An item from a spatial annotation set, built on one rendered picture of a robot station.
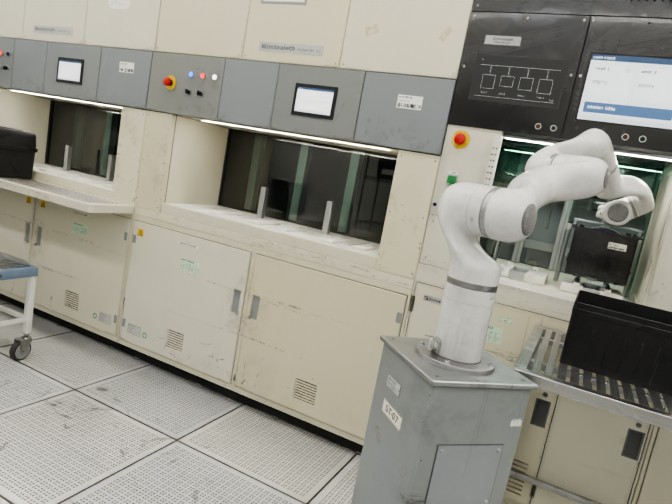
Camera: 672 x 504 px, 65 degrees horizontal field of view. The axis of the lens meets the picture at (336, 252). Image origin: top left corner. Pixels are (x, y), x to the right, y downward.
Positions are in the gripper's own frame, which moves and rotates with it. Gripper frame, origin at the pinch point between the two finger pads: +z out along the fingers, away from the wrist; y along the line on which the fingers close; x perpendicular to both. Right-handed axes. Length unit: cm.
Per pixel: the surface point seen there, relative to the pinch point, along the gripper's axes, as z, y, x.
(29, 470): -112, -156, -119
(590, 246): -10.3, -4.3, -13.5
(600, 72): -30, -16, 44
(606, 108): -30.7, -11.1, 32.4
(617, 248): -10.7, 4.4, -12.2
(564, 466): -31, 4, -89
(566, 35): -30, -29, 55
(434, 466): -115, -29, -63
